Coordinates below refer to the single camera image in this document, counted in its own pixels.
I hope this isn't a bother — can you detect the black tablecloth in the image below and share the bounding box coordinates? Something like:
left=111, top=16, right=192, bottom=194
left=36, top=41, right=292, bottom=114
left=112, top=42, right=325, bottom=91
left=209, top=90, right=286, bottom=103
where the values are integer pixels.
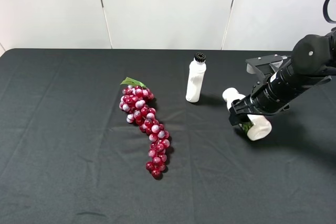
left=1, top=49, right=335, bottom=223

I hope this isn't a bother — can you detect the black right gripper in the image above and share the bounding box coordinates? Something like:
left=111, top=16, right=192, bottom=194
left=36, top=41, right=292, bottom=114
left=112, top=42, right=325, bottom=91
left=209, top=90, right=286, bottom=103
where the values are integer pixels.
left=229, top=94, right=289, bottom=126

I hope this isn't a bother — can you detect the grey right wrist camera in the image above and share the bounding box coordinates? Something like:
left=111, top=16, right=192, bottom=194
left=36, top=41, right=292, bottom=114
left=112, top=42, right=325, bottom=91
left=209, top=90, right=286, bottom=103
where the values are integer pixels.
left=245, top=54, right=290, bottom=83

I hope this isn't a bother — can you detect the black cable loop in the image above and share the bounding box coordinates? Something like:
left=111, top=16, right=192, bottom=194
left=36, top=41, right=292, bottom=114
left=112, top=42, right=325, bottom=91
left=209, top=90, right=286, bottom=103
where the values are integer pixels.
left=322, top=0, right=336, bottom=24

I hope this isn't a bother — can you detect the red artificial grape bunch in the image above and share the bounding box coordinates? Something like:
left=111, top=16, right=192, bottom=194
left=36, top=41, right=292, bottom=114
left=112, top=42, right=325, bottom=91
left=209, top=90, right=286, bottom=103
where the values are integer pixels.
left=119, top=77, right=170, bottom=180

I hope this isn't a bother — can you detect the white milk bottle green label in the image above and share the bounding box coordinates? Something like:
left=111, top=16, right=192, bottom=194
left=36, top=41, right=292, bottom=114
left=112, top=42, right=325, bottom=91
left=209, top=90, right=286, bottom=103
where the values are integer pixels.
left=222, top=88, right=272, bottom=141

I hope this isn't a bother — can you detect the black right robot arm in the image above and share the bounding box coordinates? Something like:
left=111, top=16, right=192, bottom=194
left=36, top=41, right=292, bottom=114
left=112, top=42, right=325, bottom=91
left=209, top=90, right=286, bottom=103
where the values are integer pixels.
left=229, top=30, right=335, bottom=125

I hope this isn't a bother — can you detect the slim white bottle black cap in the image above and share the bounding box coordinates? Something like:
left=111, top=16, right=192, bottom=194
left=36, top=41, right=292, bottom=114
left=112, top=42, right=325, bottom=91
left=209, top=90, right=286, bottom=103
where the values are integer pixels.
left=186, top=52, right=206, bottom=103

